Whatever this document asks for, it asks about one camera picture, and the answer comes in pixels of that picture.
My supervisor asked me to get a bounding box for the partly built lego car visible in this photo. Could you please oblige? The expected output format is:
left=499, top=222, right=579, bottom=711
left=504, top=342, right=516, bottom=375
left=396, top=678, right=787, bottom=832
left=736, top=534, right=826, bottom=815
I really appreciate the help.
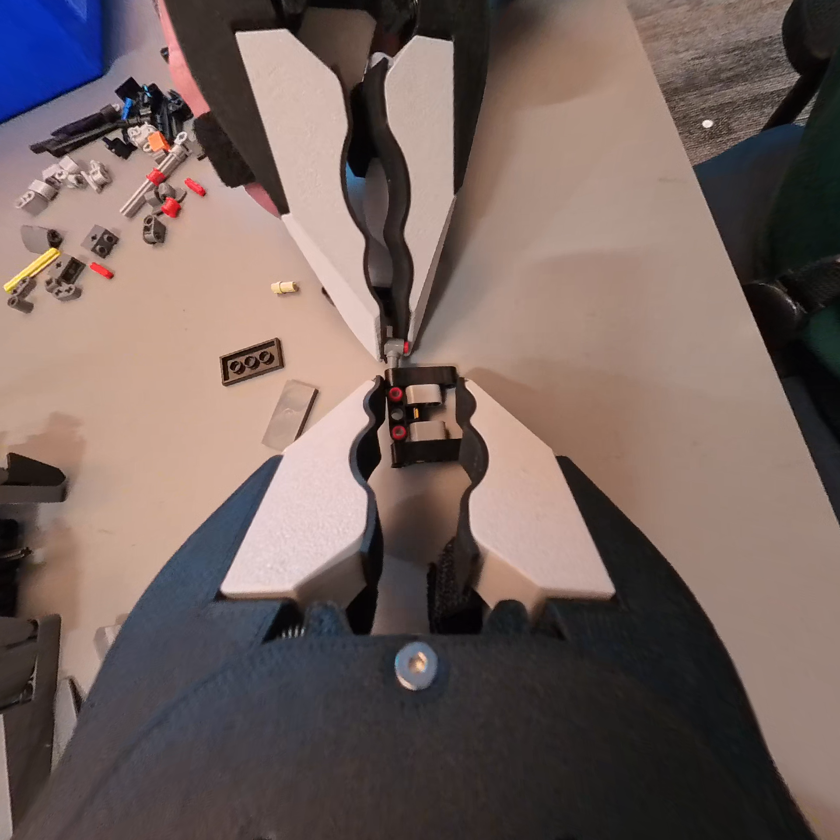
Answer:
left=0, top=451, right=129, bottom=821

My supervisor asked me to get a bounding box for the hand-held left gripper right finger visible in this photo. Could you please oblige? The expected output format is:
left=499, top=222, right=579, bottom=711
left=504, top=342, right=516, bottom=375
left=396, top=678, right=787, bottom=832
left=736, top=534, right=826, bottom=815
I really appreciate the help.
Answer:
left=456, top=376, right=619, bottom=602

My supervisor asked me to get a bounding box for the black three-hole lego plate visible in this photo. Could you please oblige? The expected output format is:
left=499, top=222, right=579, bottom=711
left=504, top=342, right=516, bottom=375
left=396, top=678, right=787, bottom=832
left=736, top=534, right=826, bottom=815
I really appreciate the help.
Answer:
left=218, top=338, right=284, bottom=388

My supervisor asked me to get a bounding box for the grey flat lego tile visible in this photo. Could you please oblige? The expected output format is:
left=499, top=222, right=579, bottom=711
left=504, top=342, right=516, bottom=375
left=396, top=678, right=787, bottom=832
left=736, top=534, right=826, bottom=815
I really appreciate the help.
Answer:
left=262, top=379, right=320, bottom=451

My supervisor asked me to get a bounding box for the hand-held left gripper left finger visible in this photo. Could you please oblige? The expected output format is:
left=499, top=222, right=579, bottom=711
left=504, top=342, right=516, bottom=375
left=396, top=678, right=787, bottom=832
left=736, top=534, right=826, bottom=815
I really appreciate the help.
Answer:
left=220, top=377, right=385, bottom=602

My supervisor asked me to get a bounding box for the black office chair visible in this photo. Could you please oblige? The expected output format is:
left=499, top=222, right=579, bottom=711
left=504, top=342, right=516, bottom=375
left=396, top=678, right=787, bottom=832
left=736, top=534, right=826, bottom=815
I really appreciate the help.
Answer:
left=761, top=0, right=840, bottom=132

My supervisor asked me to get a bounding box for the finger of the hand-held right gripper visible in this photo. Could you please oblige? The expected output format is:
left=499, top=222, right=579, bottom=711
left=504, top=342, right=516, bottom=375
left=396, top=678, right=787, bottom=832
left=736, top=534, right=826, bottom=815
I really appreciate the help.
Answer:
left=234, top=26, right=391, bottom=361
left=354, top=34, right=459, bottom=355

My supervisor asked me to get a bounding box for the blue storage bin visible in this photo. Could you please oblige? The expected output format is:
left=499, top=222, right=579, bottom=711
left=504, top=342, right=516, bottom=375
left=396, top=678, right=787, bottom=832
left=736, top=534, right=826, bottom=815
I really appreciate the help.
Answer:
left=0, top=0, right=106, bottom=124

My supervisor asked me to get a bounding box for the pile of loose lego pieces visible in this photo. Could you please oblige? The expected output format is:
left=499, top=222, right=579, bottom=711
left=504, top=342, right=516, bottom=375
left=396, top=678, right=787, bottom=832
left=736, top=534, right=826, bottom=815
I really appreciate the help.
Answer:
left=3, top=77, right=207, bottom=315

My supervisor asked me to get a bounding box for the black lego frame assembly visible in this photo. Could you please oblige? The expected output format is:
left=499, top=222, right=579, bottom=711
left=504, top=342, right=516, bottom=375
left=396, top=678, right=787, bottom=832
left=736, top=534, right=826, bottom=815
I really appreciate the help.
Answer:
left=382, top=366, right=466, bottom=469

